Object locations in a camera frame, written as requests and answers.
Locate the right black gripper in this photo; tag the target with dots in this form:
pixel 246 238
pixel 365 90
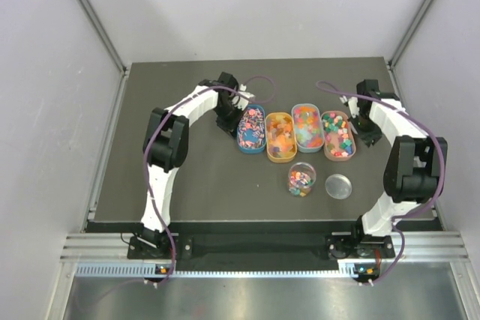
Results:
pixel 370 137

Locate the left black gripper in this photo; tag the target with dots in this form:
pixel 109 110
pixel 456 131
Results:
pixel 226 122

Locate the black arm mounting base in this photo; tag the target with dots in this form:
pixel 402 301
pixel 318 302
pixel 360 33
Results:
pixel 189 247

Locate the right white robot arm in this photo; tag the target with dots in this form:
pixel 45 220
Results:
pixel 415 171

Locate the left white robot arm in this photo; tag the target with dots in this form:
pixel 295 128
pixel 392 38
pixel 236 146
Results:
pixel 166 146

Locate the pink tray of star candies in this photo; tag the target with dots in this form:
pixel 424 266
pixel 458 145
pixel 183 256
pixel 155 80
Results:
pixel 339 143

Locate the yellow tray of popsicle candies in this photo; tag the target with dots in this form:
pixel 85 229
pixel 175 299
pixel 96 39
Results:
pixel 281 144

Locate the blue tray of lollipops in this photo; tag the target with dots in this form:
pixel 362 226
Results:
pixel 251 130

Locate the light blue tray of gummies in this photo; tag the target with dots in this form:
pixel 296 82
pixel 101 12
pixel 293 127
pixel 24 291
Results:
pixel 309 135

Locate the clear round jar lid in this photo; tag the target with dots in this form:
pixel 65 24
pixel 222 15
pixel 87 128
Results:
pixel 338 186

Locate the clear plastic jar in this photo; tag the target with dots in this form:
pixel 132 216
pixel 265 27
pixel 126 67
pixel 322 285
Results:
pixel 301 179

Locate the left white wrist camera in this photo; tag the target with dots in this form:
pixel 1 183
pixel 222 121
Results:
pixel 242 97

